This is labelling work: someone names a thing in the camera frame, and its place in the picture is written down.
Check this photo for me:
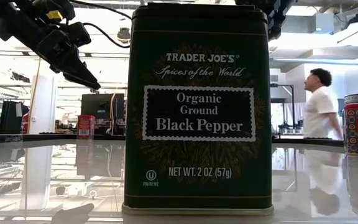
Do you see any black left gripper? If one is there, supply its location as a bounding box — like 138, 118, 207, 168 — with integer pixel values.
26, 0, 101, 91

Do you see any black pepper tin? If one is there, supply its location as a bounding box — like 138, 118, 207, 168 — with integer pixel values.
122, 2, 275, 216

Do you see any yellow label tag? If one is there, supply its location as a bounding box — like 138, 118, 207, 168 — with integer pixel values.
47, 10, 64, 21

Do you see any white round pillar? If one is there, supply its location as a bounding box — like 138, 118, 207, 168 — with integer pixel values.
28, 73, 58, 135

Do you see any black monitor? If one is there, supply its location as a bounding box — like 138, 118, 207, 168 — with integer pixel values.
80, 93, 126, 121

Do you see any black ceiling spotlight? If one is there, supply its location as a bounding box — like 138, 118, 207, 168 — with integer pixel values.
116, 27, 132, 44

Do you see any black computer tower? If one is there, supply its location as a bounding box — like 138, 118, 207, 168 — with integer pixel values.
0, 100, 30, 134

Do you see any white glossy table sheet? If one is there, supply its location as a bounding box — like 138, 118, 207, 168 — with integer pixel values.
0, 139, 358, 224

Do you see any black metal stand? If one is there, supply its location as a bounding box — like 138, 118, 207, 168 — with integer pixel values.
270, 83, 295, 134

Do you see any white curtain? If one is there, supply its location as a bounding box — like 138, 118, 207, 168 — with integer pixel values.
283, 102, 306, 134

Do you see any person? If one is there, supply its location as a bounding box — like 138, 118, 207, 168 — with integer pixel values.
303, 67, 344, 140

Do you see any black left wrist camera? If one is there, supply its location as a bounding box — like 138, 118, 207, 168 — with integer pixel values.
63, 21, 92, 47

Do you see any long yellow cable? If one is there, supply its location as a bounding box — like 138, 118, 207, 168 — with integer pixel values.
26, 57, 42, 133

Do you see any black left wrist camera cable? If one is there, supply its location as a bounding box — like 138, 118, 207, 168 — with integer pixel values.
69, 0, 133, 49

